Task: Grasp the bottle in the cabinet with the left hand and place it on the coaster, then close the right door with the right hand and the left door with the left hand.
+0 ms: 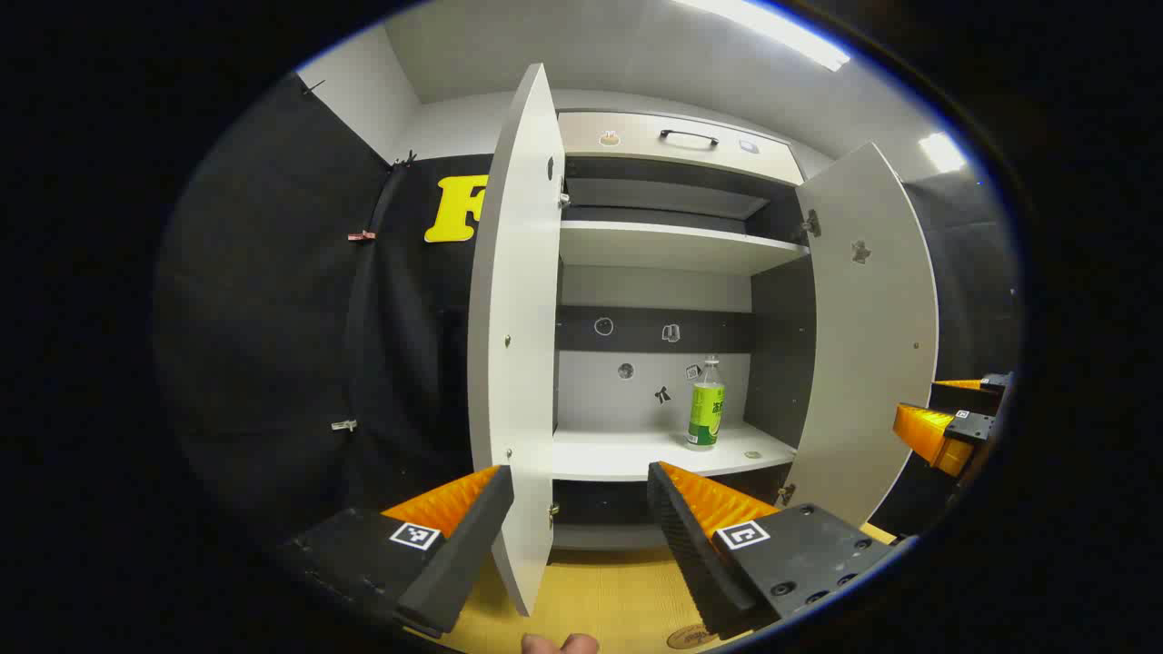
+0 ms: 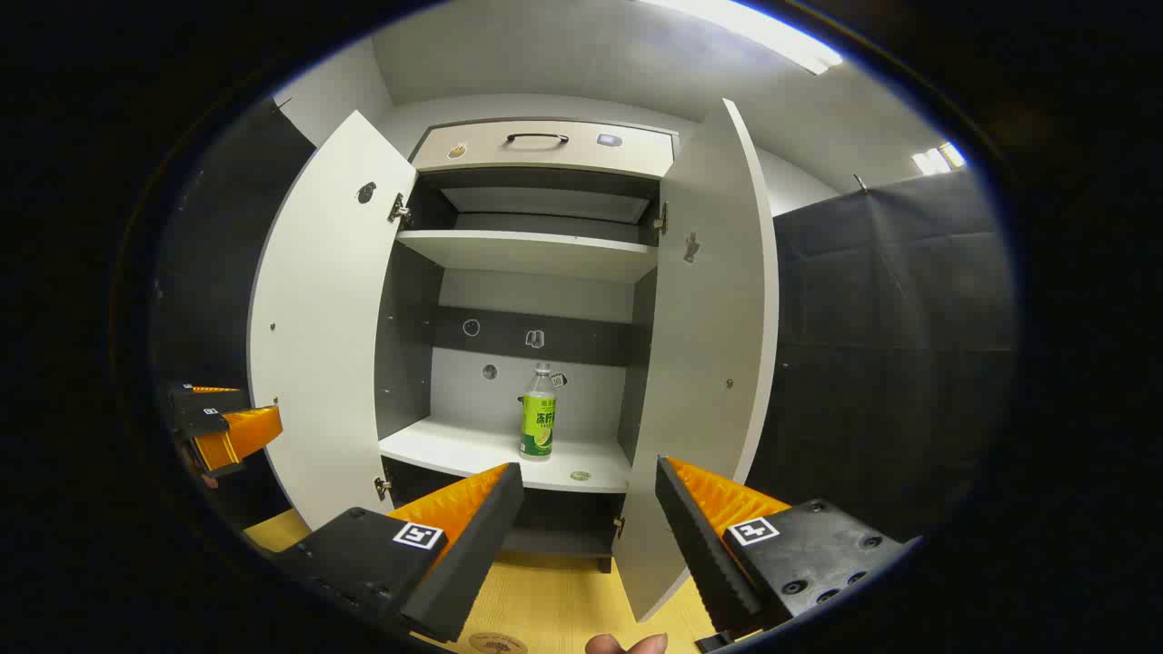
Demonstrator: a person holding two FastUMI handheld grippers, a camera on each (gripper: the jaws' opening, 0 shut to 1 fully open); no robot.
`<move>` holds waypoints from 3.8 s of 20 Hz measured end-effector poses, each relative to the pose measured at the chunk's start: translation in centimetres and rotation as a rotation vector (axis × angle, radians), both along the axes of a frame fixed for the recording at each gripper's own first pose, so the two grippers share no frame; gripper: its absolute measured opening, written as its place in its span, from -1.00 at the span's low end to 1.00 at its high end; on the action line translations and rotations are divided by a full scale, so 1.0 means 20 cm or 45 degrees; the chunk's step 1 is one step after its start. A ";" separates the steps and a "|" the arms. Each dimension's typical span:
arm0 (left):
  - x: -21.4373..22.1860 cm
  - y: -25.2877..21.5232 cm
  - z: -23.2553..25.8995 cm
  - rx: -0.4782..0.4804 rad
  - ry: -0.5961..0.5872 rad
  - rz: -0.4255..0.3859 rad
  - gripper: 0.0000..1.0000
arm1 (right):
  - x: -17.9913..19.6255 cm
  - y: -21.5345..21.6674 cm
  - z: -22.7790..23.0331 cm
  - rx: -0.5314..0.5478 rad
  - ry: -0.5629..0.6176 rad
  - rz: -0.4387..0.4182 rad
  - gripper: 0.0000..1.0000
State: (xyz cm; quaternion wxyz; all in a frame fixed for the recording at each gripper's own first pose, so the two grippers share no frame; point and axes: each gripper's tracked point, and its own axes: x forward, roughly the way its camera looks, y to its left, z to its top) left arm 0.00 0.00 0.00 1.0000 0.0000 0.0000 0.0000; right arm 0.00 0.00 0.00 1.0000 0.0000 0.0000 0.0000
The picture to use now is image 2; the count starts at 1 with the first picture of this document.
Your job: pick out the white cabinet drawer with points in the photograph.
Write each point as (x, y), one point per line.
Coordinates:
(636, 154)

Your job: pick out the white and grey cabinet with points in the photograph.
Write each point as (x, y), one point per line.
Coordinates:
(472, 400)

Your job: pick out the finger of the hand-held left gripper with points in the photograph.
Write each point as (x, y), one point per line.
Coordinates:
(195, 404)
(241, 431)

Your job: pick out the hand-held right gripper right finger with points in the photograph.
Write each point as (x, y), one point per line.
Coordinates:
(700, 554)

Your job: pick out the white cabinet shelf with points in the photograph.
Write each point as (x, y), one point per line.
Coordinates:
(527, 254)
(454, 450)

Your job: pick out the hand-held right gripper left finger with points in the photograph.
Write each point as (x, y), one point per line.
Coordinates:
(472, 563)

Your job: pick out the white cabinet door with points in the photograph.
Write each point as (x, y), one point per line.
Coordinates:
(327, 318)
(709, 318)

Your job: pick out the long ceiling light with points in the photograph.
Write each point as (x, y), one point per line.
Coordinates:
(772, 36)

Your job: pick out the black backdrop cloth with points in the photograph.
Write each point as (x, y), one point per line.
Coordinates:
(890, 345)

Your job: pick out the green label clear bottle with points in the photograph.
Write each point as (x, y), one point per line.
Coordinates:
(538, 427)

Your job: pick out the small ceiling light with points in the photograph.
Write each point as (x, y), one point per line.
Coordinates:
(938, 159)

